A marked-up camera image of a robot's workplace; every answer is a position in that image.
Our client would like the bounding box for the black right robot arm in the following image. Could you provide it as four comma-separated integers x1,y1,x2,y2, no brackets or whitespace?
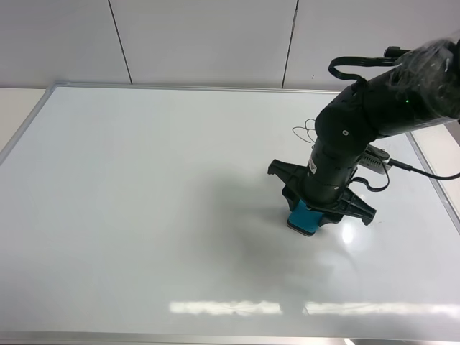
268,37,459,236

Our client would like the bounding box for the white board with aluminium frame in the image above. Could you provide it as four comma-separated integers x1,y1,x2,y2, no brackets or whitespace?
1,83,459,344

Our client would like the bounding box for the black right camera cable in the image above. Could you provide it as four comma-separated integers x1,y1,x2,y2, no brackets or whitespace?
350,157,460,193

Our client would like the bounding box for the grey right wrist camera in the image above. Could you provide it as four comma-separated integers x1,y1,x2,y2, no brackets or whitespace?
359,144,390,175

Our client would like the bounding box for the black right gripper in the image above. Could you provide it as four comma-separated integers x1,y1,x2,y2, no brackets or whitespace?
267,160,376,227

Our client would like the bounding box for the blue whiteboard eraser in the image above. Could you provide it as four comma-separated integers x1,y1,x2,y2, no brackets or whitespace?
287,201,323,236

